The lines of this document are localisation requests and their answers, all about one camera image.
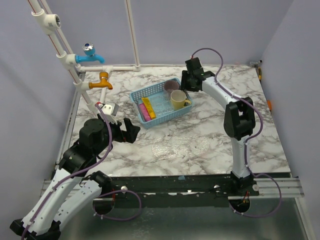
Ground yellow mug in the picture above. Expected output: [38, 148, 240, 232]
[170, 89, 192, 111]

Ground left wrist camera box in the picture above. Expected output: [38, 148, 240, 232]
[101, 102, 119, 117]

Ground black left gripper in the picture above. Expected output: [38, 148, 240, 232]
[94, 113, 141, 156]

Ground light blue perforated basket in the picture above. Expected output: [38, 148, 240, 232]
[129, 81, 194, 129]

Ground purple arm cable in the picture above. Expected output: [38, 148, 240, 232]
[191, 47, 283, 218]
[21, 101, 142, 240]

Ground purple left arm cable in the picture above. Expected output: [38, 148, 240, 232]
[21, 101, 142, 240]

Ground blue tap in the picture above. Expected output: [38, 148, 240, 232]
[75, 42, 105, 64]

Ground white pvc pipe frame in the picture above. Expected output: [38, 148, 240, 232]
[26, 0, 142, 116]

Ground clear glass organizer insert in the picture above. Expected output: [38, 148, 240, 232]
[149, 93, 174, 117]

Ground clear textured glass tray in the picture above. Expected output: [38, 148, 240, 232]
[151, 134, 210, 159]

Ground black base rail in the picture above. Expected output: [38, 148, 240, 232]
[91, 171, 259, 212]

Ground purple mug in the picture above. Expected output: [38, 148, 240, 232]
[163, 80, 180, 93]

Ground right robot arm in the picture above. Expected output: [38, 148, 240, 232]
[181, 57, 256, 196]

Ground yellow clamp tool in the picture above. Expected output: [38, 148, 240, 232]
[249, 59, 263, 82]

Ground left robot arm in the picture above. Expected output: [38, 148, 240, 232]
[9, 117, 141, 240]

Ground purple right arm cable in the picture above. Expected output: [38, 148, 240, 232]
[191, 47, 283, 218]

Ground orange clip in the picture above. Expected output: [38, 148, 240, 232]
[267, 100, 273, 111]

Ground orange tap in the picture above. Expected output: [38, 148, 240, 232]
[88, 71, 113, 90]

